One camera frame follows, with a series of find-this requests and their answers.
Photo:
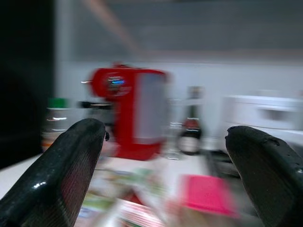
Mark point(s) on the white kitchen appliance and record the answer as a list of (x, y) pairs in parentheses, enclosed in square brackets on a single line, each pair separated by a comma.
[(260, 111)]

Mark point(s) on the dark wine bottle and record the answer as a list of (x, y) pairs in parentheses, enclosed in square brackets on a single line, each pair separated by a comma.
[(190, 142)]

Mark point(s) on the red coffee machine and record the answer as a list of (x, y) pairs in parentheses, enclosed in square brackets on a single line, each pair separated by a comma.
[(126, 113)]

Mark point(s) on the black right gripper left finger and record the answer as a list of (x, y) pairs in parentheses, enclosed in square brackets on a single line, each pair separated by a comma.
[(52, 179)]

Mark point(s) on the clear drinking glass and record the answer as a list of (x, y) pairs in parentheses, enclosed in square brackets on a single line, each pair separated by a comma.
[(174, 144)]

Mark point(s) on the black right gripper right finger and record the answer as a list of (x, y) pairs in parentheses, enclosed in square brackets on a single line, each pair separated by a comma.
[(270, 175)]

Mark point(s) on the pink box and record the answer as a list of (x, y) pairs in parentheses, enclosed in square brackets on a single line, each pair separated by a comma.
[(206, 194)]

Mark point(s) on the tall black cabinet side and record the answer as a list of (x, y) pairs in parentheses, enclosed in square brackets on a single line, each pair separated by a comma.
[(23, 71)]

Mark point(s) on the glass jar with green lid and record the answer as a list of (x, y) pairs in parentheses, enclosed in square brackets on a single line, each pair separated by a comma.
[(55, 118)]

